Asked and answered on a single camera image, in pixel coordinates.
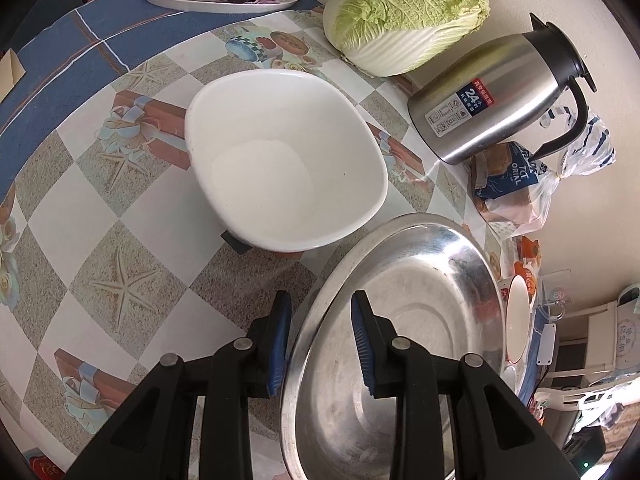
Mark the white square bowl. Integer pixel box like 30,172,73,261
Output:
184,69,389,253

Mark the white round bowl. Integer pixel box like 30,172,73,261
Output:
505,275,532,363

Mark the folded beige paper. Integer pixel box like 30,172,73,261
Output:
0,50,26,101

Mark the white flat device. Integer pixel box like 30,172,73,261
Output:
536,322,557,367

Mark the napa cabbage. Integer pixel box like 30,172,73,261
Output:
322,0,492,77

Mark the stainless steel basin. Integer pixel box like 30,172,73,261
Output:
280,212,506,480

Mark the patterned checkered tablecloth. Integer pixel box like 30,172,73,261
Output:
0,0,546,480

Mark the white plastic chair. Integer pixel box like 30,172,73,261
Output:
532,377,626,431

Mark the bagged sliced bread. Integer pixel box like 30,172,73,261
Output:
470,107,617,238

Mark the clear glass mug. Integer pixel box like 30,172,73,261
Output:
537,270,573,318

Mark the black device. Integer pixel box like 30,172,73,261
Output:
562,425,608,476

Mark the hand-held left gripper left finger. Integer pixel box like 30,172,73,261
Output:
65,290,293,480

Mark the stainless steel thermos jug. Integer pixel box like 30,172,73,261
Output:
406,12,598,166

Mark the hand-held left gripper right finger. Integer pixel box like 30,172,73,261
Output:
350,290,566,480

